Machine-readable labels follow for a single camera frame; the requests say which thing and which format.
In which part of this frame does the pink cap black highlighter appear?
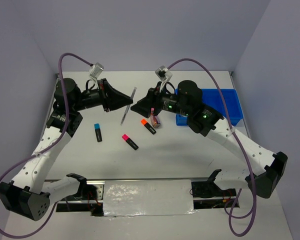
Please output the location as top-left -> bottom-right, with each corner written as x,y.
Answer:
122,134 -> 139,151

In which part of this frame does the orange cap black highlighter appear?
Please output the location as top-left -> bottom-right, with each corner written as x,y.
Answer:
140,119 -> 157,135

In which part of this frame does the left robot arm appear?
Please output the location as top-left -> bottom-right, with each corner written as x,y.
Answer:
0,78 -> 133,221

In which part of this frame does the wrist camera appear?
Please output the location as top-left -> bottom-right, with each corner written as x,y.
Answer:
155,65 -> 173,82
89,62 -> 104,79

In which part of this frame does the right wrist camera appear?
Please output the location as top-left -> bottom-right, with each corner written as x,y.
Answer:
155,65 -> 173,82

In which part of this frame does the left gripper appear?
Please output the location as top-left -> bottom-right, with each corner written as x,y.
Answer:
72,78 -> 133,112

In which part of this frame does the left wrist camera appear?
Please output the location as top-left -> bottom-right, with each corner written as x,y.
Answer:
89,62 -> 104,79

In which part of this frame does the blue plastic sorting bin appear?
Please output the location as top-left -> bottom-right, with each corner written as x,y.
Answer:
175,88 -> 243,127

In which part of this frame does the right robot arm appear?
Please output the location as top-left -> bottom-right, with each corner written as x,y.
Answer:
130,80 -> 288,199

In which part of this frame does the silver foil sheet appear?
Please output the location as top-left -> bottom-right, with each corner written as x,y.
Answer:
103,179 -> 195,217

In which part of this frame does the blue cap black highlighter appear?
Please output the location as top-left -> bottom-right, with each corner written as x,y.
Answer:
94,123 -> 103,142

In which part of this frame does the thin grey pen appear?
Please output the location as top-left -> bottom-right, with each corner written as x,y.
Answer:
120,87 -> 137,126

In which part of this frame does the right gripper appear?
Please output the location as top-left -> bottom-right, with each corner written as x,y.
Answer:
129,81 -> 190,119

